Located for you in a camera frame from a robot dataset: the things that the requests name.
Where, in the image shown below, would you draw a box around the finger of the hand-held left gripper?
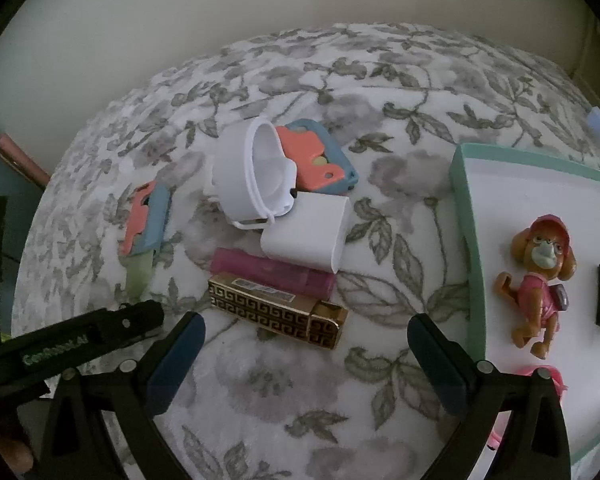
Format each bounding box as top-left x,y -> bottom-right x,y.
87,300 -> 165,346

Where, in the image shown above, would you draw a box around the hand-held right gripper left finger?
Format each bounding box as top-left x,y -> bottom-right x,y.
42,311 -> 207,480

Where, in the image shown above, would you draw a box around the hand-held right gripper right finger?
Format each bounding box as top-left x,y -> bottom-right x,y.
407,313 -> 571,480

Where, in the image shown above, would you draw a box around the coral toy with green blade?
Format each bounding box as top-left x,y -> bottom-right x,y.
121,180 -> 171,301

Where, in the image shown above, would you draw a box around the gold patterned lighter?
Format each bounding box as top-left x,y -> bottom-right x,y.
207,272 -> 349,352

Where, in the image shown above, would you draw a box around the pink goggles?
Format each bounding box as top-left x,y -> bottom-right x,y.
487,365 -> 569,456

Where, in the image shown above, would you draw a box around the pink dog figurine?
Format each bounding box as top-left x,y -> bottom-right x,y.
494,214 -> 578,360

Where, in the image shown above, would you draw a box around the teal tray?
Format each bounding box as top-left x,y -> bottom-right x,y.
450,142 -> 600,466

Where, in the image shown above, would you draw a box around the white round container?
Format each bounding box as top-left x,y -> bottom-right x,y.
212,116 -> 297,228

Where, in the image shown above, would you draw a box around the white charger cube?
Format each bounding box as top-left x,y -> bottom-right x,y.
260,191 -> 351,275

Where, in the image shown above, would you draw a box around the coral and blue toy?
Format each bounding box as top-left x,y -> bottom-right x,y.
275,119 -> 359,196

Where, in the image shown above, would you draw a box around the person's left hand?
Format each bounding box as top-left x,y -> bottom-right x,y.
0,405 -> 33,471

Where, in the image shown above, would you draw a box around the dark green cabinet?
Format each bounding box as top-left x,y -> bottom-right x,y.
0,125 -> 46,221

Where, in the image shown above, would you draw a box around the pink wooden strip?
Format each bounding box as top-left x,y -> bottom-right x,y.
0,134 -> 51,186

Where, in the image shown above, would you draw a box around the grey floral blanket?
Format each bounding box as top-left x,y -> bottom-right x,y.
10,22 -> 600,480

